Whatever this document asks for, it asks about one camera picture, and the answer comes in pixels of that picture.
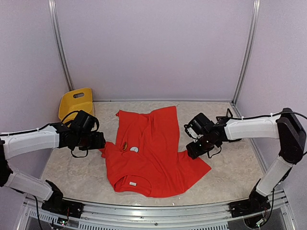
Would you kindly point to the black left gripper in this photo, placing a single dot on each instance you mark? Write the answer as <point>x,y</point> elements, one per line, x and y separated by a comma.
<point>99,142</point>

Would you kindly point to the aluminium corner post left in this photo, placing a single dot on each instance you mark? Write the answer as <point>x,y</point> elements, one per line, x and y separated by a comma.
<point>59,43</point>

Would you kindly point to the yellow plastic basket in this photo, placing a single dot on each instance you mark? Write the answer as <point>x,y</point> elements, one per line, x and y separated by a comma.
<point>80,99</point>

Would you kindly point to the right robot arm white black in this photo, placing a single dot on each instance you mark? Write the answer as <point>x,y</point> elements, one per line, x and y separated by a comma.
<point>279,138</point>

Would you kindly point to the red t-shirt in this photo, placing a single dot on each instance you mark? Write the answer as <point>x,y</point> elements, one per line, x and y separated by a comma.
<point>159,169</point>

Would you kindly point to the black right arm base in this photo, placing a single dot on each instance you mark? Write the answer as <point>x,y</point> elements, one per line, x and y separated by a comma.
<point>248,206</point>

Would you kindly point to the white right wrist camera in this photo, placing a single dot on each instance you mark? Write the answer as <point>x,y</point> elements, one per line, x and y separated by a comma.
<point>191,132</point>

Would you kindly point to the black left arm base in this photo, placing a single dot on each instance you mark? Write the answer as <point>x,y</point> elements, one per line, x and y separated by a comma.
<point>64,207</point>

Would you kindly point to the aluminium corner post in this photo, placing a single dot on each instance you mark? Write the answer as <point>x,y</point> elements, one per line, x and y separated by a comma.
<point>248,50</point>
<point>59,43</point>

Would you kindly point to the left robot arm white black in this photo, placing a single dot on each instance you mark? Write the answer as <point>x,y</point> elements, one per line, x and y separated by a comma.
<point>81,132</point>

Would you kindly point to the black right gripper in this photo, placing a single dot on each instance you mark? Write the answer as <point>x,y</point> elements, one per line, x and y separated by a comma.
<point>194,151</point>

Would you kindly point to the aluminium front rail frame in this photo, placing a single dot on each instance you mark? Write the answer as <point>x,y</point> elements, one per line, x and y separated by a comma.
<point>95,216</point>

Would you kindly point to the silver round brooch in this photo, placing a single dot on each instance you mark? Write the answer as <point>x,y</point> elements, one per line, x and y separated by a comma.
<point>135,149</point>

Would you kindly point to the black display case far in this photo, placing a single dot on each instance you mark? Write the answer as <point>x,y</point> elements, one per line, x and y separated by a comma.
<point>228,114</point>

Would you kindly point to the aluminium corner post right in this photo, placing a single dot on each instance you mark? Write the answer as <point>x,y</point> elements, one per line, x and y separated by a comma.
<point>248,50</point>

